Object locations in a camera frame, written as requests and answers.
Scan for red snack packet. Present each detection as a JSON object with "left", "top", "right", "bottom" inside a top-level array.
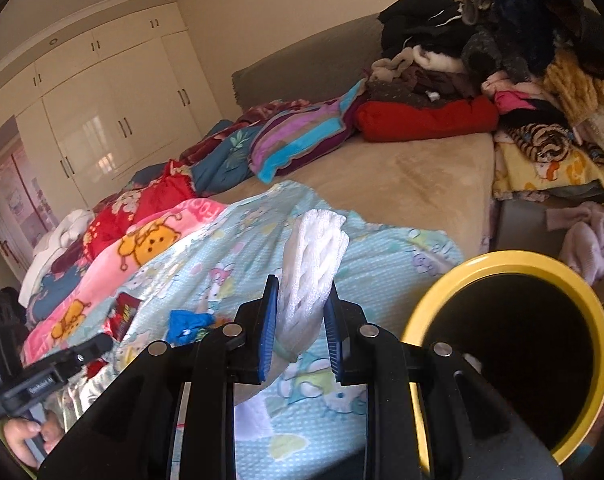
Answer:
[{"left": 104, "top": 292, "right": 142, "bottom": 341}]

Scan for cream wardrobe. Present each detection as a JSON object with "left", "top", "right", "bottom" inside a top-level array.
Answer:
[{"left": 0, "top": 7, "right": 223, "bottom": 211}]

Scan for grey box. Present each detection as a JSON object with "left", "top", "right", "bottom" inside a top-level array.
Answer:
[{"left": 496, "top": 199, "right": 559, "bottom": 257}]

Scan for striped purple blue pillow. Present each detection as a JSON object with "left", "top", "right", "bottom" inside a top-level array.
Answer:
[{"left": 247, "top": 79, "right": 369, "bottom": 185}]

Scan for grey headboard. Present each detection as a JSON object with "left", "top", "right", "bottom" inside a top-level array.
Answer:
[{"left": 231, "top": 12, "right": 398, "bottom": 112}]

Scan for white foam net sleeve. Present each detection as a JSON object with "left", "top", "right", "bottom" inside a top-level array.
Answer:
[{"left": 274, "top": 208, "right": 350, "bottom": 362}]

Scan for pink printed door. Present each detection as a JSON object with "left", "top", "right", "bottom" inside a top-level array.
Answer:
[{"left": 0, "top": 132, "right": 63, "bottom": 271}]

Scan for beige bed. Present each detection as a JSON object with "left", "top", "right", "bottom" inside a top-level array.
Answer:
[{"left": 217, "top": 130, "right": 498, "bottom": 257}]

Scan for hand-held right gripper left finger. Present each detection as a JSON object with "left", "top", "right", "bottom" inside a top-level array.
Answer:
[{"left": 37, "top": 275, "right": 281, "bottom": 480}]

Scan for red floral blanket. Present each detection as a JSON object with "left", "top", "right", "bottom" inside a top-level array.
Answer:
[{"left": 82, "top": 160, "right": 198, "bottom": 261}]

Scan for yellow cartoon blanket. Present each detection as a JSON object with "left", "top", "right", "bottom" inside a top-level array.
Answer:
[{"left": 492, "top": 130, "right": 604, "bottom": 202}]

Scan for person's left hand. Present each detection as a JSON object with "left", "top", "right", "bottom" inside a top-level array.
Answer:
[{"left": 4, "top": 410, "right": 66, "bottom": 468}]

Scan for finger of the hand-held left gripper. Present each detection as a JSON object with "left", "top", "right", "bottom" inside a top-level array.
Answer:
[{"left": 54, "top": 334, "right": 114, "bottom": 386}]

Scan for light blue cartoon blanket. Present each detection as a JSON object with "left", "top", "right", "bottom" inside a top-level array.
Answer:
[{"left": 47, "top": 180, "right": 465, "bottom": 480}]

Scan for white paper scrap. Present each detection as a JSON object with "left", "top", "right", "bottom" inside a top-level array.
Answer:
[{"left": 234, "top": 395, "right": 274, "bottom": 442}]

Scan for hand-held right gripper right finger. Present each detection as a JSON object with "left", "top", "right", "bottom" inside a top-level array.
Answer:
[{"left": 323, "top": 280, "right": 565, "bottom": 480}]

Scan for clear plastic film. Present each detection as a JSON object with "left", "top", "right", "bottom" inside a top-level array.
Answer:
[{"left": 47, "top": 360, "right": 133, "bottom": 436}]

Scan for tiger striped cloth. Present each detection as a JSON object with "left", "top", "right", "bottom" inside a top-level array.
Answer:
[{"left": 507, "top": 122, "right": 577, "bottom": 162}]

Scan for yellow fuzzy garment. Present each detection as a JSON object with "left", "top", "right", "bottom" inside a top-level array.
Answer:
[{"left": 543, "top": 50, "right": 604, "bottom": 128}]

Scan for red folded blanket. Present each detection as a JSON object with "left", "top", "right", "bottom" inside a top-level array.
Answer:
[{"left": 356, "top": 96, "right": 500, "bottom": 144}]

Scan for yellow trash bin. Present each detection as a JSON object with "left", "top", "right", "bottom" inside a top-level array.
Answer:
[{"left": 401, "top": 250, "right": 604, "bottom": 467}]

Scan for maroon patterned blanket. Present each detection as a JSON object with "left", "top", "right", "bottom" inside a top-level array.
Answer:
[{"left": 179, "top": 99, "right": 313, "bottom": 166}]

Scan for pink garment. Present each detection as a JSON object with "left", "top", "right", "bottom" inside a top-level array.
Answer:
[{"left": 492, "top": 87, "right": 538, "bottom": 116}]

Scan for pink bear print blanket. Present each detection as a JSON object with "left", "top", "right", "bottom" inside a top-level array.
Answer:
[{"left": 22, "top": 197, "right": 233, "bottom": 367}]

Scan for pile of dark clothes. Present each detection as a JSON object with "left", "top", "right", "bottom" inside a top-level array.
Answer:
[{"left": 367, "top": 0, "right": 604, "bottom": 106}]

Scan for blue floral quilt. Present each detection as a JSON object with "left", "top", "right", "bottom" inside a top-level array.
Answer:
[{"left": 132, "top": 120, "right": 268, "bottom": 197}]

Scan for lavender fleece garment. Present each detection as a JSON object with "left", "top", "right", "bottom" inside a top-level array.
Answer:
[{"left": 546, "top": 200, "right": 604, "bottom": 287}]

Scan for blue wrapper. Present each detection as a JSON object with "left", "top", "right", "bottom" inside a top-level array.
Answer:
[{"left": 167, "top": 310, "right": 216, "bottom": 347}]

